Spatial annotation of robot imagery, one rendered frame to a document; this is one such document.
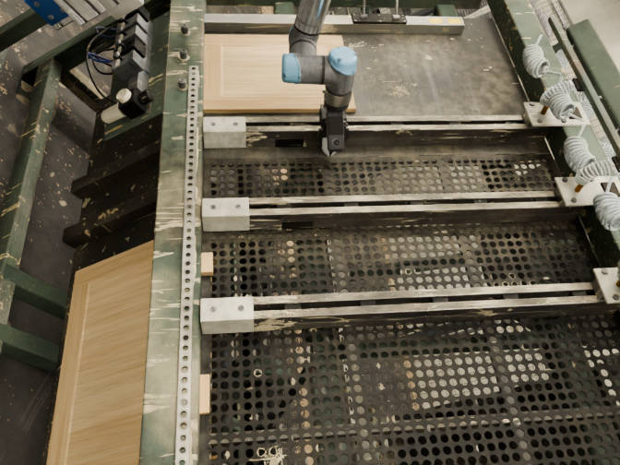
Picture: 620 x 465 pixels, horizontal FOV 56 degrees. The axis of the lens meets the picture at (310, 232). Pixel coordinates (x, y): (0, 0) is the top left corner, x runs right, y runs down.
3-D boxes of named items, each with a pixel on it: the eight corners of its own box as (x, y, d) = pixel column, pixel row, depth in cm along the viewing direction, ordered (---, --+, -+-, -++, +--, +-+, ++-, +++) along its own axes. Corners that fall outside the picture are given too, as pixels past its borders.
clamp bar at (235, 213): (203, 208, 165) (196, 149, 145) (599, 198, 179) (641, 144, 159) (203, 237, 159) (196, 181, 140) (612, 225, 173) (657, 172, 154)
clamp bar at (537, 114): (204, 128, 182) (198, 67, 163) (565, 125, 196) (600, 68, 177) (204, 153, 177) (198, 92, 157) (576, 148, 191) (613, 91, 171)
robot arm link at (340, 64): (325, 42, 152) (358, 44, 152) (321, 77, 161) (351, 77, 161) (326, 62, 147) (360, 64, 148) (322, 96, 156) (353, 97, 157)
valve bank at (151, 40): (89, 11, 204) (144, -21, 196) (118, 41, 215) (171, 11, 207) (69, 113, 176) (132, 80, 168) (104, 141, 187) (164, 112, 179)
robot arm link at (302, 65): (280, 65, 161) (321, 67, 162) (280, 89, 154) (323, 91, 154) (282, 39, 155) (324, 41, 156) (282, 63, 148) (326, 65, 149)
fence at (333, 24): (205, 23, 212) (204, 13, 209) (459, 26, 223) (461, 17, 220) (204, 31, 209) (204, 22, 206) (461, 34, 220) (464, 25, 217)
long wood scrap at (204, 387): (200, 376, 138) (199, 375, 137) (209, 375, 138) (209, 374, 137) (199, 414, 133) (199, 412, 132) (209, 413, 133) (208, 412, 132)
